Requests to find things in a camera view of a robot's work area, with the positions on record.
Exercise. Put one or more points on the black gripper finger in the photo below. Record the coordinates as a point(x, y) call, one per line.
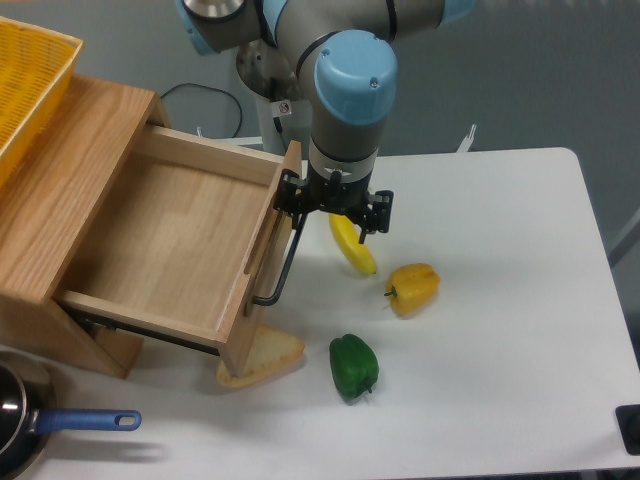
point(290, 196)
point(375, 213)

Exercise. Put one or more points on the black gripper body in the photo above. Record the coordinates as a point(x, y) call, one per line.
point(332, 192)

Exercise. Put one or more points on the wooden top drawer black handle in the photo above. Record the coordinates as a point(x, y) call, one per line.
point(185, 239)

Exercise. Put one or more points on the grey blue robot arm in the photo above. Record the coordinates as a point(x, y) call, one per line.
point(340, 55)

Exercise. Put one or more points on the wooden drawer cabinet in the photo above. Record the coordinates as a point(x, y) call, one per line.
point(48, 204)

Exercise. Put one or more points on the yellow banana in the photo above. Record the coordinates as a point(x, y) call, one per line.
point(347, 240)

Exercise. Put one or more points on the yellow bell pepper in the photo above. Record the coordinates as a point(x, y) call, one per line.
point(410, 287)

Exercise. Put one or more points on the triangular bread slice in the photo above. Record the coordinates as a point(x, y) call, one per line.
point(272, 351)

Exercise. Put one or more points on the green bell pepper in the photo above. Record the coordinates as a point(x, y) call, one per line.
point(354, 366)

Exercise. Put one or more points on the yellow plastic basket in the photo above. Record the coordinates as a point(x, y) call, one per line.
point(36, 69)

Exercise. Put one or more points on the black device at table edge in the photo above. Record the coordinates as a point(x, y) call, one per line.
point(627, 417)

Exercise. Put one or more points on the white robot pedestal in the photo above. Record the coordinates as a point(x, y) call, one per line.
point(283, 112)

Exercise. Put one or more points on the white table frame bracket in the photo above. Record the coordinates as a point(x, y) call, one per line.
point(256, 142)

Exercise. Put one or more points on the black pan blue handle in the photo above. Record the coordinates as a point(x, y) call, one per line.
point(30, 414)

